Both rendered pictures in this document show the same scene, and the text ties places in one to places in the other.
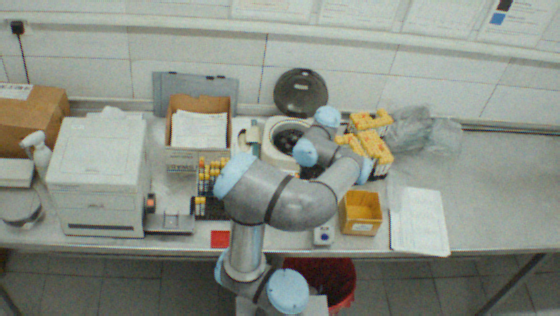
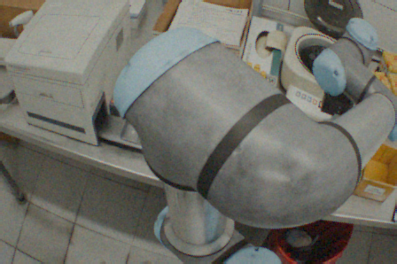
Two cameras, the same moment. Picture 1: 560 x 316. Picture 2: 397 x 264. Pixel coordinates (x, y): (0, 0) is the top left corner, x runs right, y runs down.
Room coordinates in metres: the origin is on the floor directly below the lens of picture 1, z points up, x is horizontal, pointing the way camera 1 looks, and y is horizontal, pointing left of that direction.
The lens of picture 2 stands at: (0.42, -0.07, 1.85)
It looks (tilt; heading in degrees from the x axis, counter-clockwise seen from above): 57 degrees down; 23
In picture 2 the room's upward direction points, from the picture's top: 4 degrees clockwise
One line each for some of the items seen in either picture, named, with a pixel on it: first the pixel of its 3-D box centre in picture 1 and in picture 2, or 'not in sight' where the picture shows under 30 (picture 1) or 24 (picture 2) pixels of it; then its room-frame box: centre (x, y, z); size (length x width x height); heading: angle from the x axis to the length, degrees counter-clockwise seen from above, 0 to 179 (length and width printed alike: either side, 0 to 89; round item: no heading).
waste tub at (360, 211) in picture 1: (359, 213); (377, 171); (1.09, -0.34, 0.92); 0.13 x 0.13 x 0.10; 9
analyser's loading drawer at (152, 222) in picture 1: (164, 221); (124, 129); (0.90, 0.33, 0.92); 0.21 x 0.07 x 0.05; 102
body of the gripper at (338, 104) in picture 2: (313, 161); (340, 89); (1.07, -0.12, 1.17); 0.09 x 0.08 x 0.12; 104
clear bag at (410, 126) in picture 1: (410, 121); not in sight; (1.59, -0.54, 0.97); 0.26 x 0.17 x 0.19; 123
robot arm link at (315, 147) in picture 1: (316, 149); (345, 71); (0.97, -0.11, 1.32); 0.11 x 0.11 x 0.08; 69
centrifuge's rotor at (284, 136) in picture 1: (293, 143); (323, 63); (1.33, -0.06, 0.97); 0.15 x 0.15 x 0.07
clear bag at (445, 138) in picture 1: (445, 132); not in sight; (1.60, -0.71, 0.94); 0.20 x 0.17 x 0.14; 74
